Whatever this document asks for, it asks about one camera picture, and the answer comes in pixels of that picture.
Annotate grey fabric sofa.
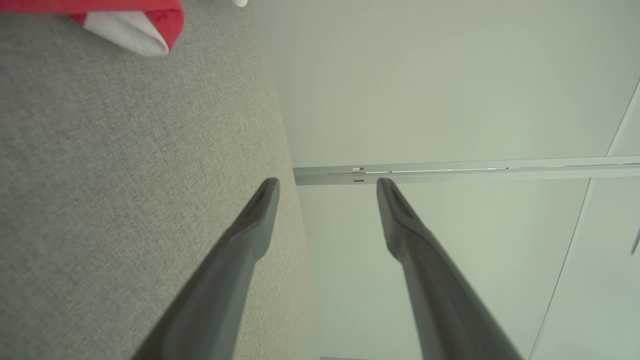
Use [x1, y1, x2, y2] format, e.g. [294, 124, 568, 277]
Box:
[0, 0, 321, 360]

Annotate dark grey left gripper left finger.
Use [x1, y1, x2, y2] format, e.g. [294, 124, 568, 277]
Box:
[131, 177, 281, 360]

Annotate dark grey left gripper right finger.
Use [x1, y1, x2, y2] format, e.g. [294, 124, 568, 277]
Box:
[376, 177, 525, 360]

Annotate grey metal floor rail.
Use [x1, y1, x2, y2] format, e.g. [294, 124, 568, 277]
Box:
[292, 156, 640, 186]

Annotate red Bulls jersey white sleeves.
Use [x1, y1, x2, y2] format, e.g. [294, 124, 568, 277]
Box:
[0, 0, 185, 57]

